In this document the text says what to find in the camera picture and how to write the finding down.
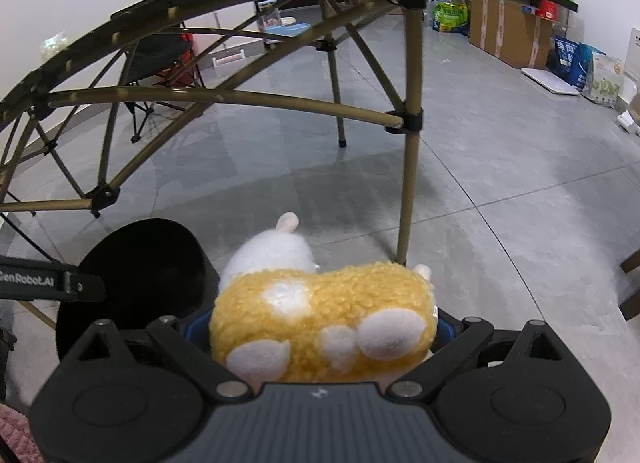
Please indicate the wooden furniture leg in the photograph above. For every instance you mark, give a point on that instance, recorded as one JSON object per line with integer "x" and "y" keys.
{"x": 632, "y": 288}

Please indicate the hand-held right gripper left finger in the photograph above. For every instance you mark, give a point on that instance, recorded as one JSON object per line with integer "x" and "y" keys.
{"x": 197, "y": 328}

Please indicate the green packet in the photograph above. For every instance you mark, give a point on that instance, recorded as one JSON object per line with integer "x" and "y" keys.
{"x": 452, "y": 17}

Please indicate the white floor scale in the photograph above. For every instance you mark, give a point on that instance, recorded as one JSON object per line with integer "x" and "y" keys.
{"x": 550, "y": 82}

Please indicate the clear plastic jar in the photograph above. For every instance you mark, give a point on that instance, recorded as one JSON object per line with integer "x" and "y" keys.
{"x": 267, "y": 15}

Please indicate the large brown cardboard box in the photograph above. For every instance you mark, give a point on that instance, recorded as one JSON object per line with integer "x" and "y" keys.
{"x": 505, "y": 33}

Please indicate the tan folding table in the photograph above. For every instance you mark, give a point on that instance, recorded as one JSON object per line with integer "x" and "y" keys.
{"x": 412, "y": 68}

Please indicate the white and green bag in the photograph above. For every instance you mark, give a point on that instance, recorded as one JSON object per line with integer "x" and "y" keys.
{"x": 605, "y": 80}

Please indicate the yellow and white plush toy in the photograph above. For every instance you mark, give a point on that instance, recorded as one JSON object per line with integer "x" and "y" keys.
{"x": 320, "y": 313}

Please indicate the black round trash bin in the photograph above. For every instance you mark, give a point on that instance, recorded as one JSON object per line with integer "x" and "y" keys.
{"x": 150, "y": 263}

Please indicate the white mop pole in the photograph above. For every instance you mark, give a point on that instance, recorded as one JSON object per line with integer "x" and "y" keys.
{"x": 216, "y": 8}

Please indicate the pink fluffy rug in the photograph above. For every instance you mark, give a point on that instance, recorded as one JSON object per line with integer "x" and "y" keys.
{"x": 15, "y": 435}

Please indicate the white appliance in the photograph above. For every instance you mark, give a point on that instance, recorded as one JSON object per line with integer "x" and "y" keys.
{"x": 635, "y": 68}

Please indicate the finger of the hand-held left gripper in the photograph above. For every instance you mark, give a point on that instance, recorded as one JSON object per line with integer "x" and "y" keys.
{"x": 30, "y": 279}

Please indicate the blue pet food bag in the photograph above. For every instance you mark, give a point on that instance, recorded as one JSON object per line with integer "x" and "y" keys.
{"x": 570, "y": 63}

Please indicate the black folding chair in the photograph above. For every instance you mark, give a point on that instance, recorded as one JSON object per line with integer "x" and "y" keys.
{"x": 160, "y": 55}

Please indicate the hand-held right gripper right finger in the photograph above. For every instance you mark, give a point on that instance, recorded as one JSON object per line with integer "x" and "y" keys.
{"x": 446, "y": 330}

